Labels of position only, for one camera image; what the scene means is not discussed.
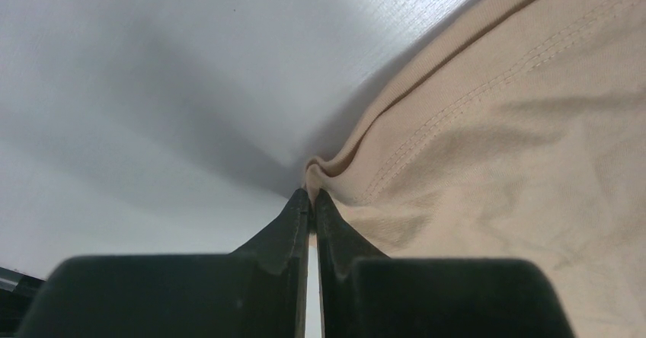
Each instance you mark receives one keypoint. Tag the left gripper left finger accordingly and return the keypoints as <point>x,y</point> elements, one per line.
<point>257,290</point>

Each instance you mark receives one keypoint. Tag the aluminium frame rail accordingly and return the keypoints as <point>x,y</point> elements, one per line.
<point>17,293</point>

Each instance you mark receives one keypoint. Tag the beige t shirt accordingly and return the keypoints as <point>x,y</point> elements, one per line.
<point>519,131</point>

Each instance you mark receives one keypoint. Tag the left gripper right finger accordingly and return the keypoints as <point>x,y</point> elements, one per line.
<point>364,293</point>

